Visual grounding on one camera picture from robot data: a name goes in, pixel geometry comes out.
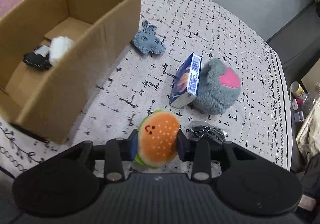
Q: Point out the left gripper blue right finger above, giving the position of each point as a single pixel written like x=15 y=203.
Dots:
x=183 y=147

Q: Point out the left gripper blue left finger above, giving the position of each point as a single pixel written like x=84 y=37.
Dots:
x=133 y=144

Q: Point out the plush hamburger toy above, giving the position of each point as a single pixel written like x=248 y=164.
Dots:
x=157 y=139

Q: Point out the grey plush with pink patch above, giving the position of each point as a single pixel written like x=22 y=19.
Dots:
x=219 y=88

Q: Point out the blue denim bunny toy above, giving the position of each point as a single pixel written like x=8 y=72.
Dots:
x=146 y=40

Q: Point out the blue white tissue pack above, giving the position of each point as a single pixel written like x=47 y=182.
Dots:
x=186 y=82

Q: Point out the patterned gift bag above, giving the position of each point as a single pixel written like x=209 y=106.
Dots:
x=307 y=139

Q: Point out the brown cardboard box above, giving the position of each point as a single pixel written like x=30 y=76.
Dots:
x=47 y=103

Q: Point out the white yellow cup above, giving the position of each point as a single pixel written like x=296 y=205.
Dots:
x=297 y=90

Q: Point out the dark grey cabinet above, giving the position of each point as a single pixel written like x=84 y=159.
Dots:
x=294 y=34

